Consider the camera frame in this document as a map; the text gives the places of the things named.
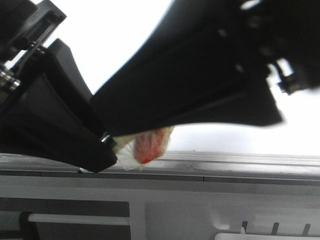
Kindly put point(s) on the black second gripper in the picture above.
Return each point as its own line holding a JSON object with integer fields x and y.
{"x": 287, "y": 34}

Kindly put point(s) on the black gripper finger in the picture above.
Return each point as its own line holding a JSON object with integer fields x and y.
{"x": 196, "y": 67}
{"x": 49, "y": 115}

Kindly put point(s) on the white black whiteboard marker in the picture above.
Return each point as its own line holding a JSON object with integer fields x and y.
{"x": 134, "y": 151}

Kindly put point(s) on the white metal table frame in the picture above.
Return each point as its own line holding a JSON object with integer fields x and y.
{"x": 186, "y": 210}

